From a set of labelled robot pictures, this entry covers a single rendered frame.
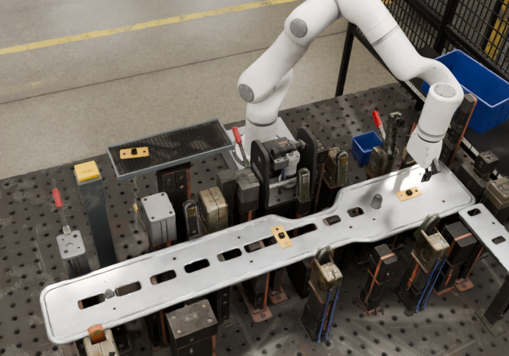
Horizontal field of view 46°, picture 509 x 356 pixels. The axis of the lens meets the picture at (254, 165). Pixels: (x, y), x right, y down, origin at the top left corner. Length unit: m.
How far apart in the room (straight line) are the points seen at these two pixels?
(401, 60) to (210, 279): 0.81
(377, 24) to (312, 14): 0.19
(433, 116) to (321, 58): 2.56
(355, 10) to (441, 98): 0.33
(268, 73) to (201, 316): 0.82
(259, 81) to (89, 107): 1.99
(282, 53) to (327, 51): 2.40
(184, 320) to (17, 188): 1.07
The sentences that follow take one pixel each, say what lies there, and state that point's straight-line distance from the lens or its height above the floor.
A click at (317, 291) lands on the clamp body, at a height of 0.95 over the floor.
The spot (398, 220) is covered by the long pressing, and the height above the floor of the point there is 1.00.
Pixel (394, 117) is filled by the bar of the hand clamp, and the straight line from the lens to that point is 1.97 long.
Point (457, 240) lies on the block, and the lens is 1.98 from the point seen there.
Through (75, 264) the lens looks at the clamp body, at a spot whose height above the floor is 1.02.
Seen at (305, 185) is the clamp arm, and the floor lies 1.05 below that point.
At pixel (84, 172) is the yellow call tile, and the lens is 1.82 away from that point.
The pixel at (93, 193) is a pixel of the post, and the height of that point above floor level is 1.09.
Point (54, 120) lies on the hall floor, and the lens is 3.80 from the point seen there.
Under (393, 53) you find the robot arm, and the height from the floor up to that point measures 1.51.
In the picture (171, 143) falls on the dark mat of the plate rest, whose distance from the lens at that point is 1.87.
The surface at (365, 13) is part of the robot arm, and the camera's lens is 1.70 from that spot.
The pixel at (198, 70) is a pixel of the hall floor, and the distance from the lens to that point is 4.06.
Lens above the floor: 2.45
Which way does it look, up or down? 46 degrees down
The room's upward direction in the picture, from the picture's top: 4 degrees clockwise
